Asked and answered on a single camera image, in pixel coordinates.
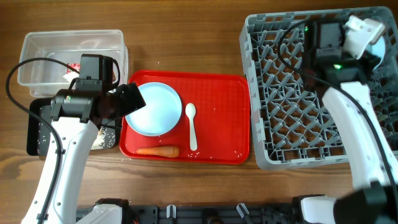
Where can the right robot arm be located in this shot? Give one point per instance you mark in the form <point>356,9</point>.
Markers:
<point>338,60</point>

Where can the black plastic tray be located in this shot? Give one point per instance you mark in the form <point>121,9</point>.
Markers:
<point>41,107</point>

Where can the red snack wrapper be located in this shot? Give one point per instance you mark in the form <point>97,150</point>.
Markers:
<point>73,67</point>

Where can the clear plastic bin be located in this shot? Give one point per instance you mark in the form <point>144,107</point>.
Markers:
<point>45,78</point>

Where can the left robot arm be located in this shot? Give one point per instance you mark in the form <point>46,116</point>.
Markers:
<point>76,116</point>

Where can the small light blue bowl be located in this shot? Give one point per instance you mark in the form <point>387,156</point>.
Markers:
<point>379,50</point>

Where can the grey dishwasher rack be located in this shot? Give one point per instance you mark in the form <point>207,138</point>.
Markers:
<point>290,127</point>

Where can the rice food scraps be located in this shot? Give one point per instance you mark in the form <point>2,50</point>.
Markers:
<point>106,137</point>

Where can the red serving tray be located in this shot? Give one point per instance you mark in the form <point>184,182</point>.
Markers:
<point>222,121</point>

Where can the light blue plate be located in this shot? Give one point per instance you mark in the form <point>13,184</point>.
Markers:
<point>161,113</point>

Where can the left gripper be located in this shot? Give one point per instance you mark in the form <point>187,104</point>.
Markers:
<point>123,101</point>

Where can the orange carrot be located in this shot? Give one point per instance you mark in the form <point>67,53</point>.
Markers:
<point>162,151</point>

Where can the white plastic spoon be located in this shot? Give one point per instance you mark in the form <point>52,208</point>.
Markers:
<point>190,112</point>

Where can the white tissue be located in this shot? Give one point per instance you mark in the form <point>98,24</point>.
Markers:
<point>70,76</point>

